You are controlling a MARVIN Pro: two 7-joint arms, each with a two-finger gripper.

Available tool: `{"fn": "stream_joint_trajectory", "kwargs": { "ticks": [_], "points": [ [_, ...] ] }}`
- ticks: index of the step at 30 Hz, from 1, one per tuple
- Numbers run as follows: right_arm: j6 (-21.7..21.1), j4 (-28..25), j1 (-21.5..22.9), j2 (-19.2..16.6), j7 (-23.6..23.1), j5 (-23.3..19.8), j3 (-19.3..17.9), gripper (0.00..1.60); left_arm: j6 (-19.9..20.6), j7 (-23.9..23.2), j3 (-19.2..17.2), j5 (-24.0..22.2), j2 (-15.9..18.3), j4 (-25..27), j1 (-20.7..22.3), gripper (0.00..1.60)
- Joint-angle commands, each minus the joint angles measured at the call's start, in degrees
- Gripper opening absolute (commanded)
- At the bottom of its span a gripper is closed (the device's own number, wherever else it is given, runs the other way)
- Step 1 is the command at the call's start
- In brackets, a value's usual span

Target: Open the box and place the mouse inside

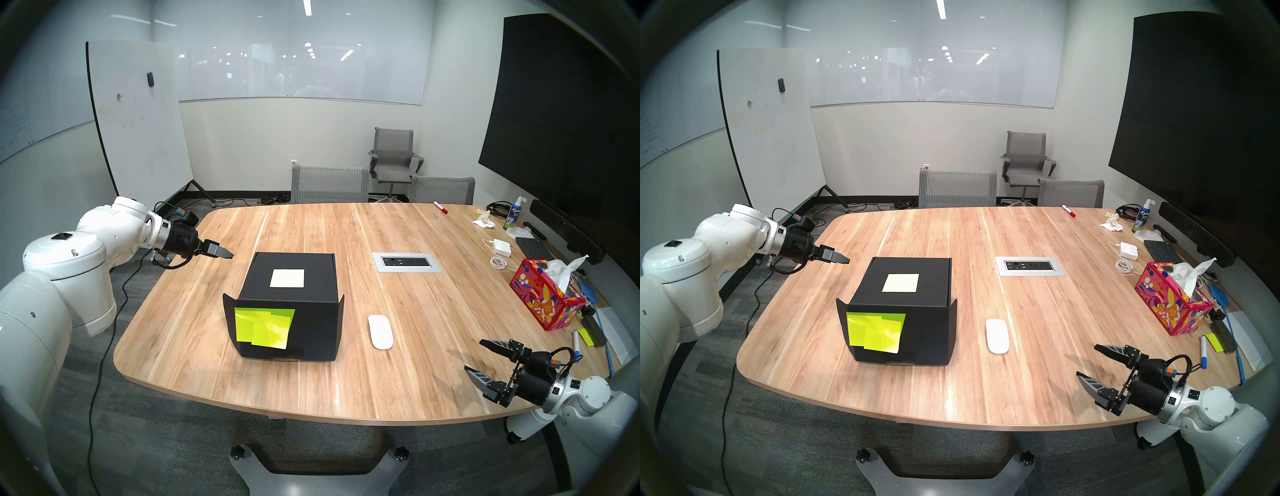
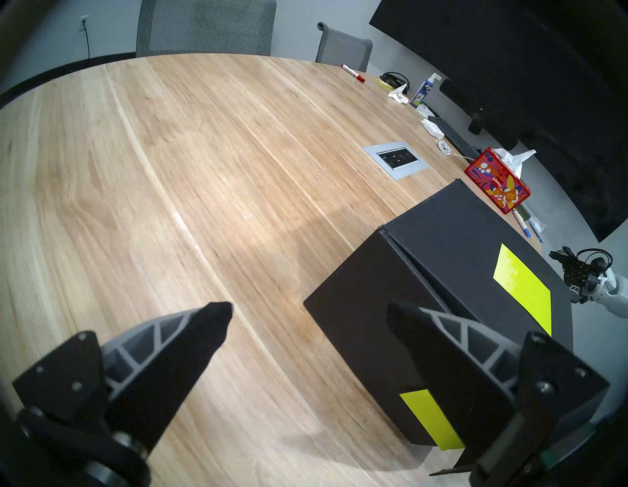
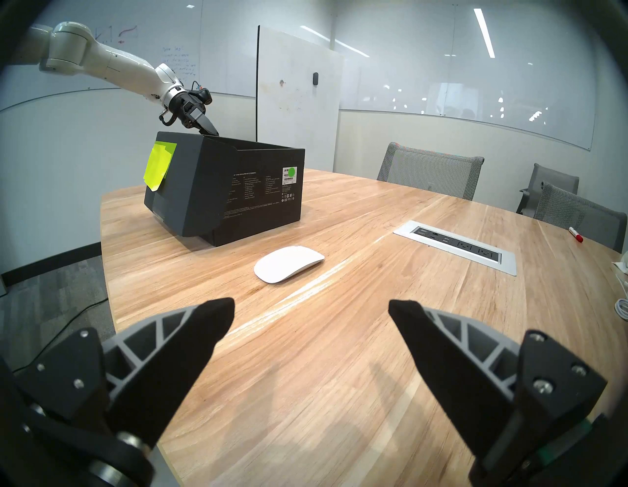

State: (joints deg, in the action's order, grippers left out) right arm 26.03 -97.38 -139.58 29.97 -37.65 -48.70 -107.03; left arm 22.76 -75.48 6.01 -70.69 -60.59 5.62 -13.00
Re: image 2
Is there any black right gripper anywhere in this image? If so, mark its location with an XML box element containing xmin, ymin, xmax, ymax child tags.
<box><xmin>549</xmin><ymin>246</ymin><xmax>607</xmax><ymax>305</ymax></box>

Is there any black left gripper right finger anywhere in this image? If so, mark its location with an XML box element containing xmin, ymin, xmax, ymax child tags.
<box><xmin>387</xmin><ymin>301</ymin><xmax>610</xmax><ymax>487</ymax></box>

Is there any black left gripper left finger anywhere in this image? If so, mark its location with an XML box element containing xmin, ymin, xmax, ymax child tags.
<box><xmin>12</xmin><ymin>301</ymin><xmax>233</xmax><ymax>487</ymax></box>

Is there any black cardboard box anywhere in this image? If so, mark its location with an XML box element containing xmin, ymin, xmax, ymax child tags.
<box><xmin>303</xmin><ymin>179</ymin><xmax>575</xmax><ymax>451</ymax></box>

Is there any red floral tissue box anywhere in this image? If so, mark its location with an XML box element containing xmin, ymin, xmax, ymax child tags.
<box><xmin>464</xmin><ymin>146</ymin><xmax>537</xmax><ymax>215</ymax></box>

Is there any yellow-green sticky note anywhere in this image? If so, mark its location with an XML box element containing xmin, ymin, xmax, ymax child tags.
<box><xmin>399</xmin><ymin>389</ymin><xmax>466</xmax><ymax>451</ymax></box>
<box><xmin>493</xmin><ymin>243</ymin><xmax>552</xmax><ymax>337</ymax></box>

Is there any black keyboard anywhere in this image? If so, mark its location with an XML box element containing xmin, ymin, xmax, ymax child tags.
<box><xmin>427</xmin><ymin>116</ymin><xmax>480</xmax><ymax>160</ymax></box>

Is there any grey table outlet panel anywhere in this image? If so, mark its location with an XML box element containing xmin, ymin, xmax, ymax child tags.
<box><xmin>363</xmin><ymin>140</ymin><xmax>429</xmax><ymax>181</ymax></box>

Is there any whiteboard cleaner spray bottle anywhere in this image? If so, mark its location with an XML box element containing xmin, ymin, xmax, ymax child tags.
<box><xmin>410</xmin><ymin>73</ymin><xmax>442</xmax><ymax>108</ymax></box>

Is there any wide grey mesh chair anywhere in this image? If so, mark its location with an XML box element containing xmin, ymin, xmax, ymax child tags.
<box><xmin>136</xmin><ymin>0</ymin><xmax>277</xmax><ymax>58</ymax></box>

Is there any white charger cable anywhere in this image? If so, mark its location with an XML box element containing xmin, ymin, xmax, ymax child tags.
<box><xmin>435</xmin><ymin>137</ymin><xmax>469</xmax><ymax>159</ymax></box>

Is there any black wall screen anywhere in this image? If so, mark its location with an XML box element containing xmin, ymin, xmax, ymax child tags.
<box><xmin>369</xmin><ymin>0</ymin><xmax>628</xmax><ymax>244</ymax></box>

